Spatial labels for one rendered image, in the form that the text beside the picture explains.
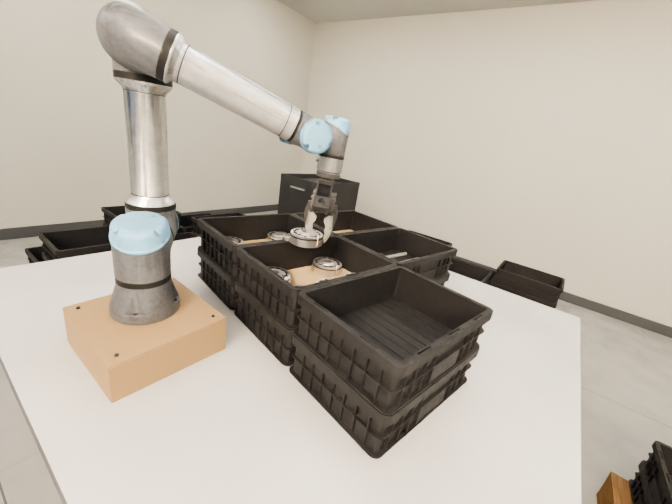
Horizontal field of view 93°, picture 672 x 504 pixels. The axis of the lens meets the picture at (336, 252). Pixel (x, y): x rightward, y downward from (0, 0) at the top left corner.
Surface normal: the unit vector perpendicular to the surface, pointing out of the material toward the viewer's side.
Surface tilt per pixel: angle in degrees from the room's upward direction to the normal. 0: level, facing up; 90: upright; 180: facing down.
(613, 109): 90
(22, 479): 0
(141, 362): 90
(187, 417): 0
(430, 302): 90
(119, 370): 90
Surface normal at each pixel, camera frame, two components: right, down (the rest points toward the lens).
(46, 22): 0.79, 0.32
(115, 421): 0.15, -0.93
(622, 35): -0.60, 0.18
